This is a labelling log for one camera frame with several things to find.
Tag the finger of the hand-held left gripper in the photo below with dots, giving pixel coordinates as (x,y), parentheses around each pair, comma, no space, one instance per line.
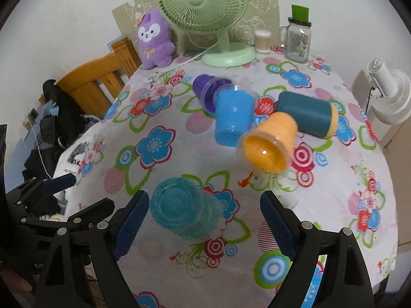
(61,183)
(93,210)

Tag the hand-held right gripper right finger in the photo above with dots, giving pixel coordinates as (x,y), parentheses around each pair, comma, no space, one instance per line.
(276,227)

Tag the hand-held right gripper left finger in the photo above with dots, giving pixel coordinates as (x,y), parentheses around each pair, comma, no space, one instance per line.
(131,227)

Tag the clear turquoise cup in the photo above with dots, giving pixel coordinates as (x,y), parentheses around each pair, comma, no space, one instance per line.
(179,205)

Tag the orange cup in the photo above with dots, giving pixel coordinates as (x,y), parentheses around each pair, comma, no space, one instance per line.
(279,128)

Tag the dark teal cup yellow rim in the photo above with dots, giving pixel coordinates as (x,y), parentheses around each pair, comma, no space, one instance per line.
(305,112)

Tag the blue cup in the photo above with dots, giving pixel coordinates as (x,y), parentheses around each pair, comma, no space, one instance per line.
(232,112)

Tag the purple cup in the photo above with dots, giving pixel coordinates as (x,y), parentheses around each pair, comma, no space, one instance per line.
(205,86)

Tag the black clothing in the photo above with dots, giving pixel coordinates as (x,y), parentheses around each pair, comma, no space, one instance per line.
(61,109)

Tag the floral tablecloth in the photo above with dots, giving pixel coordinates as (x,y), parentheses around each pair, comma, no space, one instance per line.
(192,154)

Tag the wooden chair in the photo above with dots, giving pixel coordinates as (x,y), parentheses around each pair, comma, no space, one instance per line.
(96,77)

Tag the purple plush toy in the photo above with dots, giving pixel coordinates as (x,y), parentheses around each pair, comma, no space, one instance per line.
(154,48)

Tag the white fan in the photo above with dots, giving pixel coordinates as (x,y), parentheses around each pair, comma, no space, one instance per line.
(395,99)

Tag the glass jar mug green lid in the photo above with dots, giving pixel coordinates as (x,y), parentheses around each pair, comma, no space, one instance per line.
(297,45)

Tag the cotton swab container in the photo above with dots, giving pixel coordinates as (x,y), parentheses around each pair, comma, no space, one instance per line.
(262,43)

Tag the wall socket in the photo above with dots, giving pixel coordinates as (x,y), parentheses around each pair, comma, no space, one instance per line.
(33,114)

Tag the beige patterned wall cloth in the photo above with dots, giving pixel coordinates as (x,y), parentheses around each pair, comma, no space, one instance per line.
(266,6)

